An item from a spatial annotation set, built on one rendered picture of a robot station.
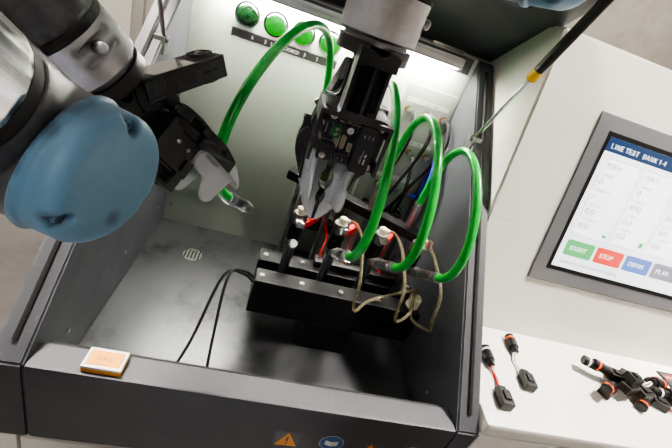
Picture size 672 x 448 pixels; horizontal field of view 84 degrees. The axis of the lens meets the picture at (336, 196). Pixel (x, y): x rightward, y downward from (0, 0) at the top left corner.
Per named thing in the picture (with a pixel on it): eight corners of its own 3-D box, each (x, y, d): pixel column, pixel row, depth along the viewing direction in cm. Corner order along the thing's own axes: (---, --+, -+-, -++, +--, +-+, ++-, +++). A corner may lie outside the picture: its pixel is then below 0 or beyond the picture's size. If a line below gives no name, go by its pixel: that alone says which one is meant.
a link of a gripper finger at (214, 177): (215, 216, 49) (166, 175, 42) (240, 180, 51) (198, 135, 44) (231, 222, 48) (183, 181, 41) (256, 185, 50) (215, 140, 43)
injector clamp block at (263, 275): (238, 335, 76) (254, 279, 69) (246, 299, 85) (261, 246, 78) (392, 363, 83) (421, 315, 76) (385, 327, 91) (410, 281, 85)
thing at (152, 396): (27, 436, 55) (21, 366, 47) (46, 407, 58) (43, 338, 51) (415, 483, 66) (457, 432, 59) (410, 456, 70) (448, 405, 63)
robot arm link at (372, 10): (349, -21, 36) (425, 8, 38) (335, 28, 38) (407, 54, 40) (357, -24, 30) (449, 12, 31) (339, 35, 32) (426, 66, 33)
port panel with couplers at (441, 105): (363, 201, 97) (412, 83, 83) (362, 194, 100) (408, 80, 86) (409, 213, 99) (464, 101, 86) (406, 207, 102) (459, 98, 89)
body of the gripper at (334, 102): (300, 164, 36) (340, 34, 31) (303, 134, 43) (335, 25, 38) (374, 185, 37) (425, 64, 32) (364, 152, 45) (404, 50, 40)
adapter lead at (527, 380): (533, 393, 68) (540, 386, 67) (522, 390, 68) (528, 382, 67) (511, 340, 79) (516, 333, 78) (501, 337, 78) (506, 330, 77)
